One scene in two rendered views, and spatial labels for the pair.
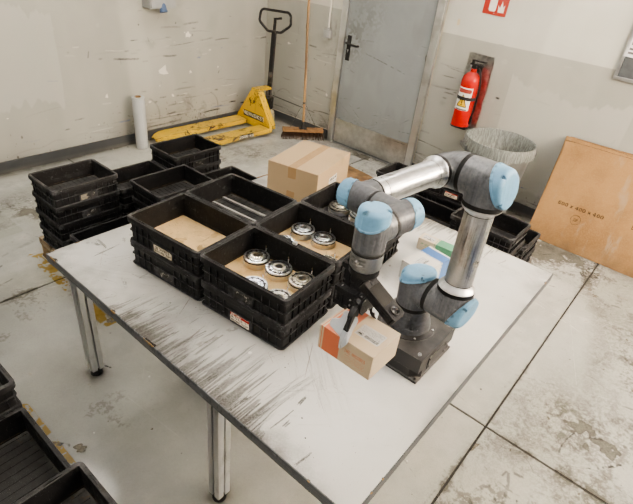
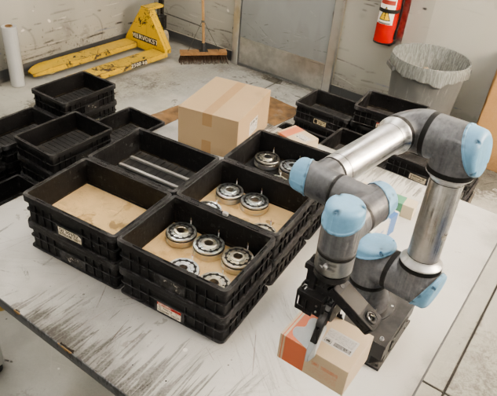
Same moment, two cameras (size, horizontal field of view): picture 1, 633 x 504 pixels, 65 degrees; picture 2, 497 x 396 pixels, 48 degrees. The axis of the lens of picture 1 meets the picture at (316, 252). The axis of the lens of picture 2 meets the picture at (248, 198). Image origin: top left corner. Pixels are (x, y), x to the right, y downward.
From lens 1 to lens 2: 0.20 m
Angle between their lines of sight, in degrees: 4
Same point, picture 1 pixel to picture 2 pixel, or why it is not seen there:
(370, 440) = not seen: outside the picture
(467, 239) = (435, 210)
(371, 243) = (343, 246)
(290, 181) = (206, 129)
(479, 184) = (449, 150)
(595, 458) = not seen: outside the picture
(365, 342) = (336, 352)
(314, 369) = (261, 364)
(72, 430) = not seen: outside the picture
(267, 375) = (209, 377)
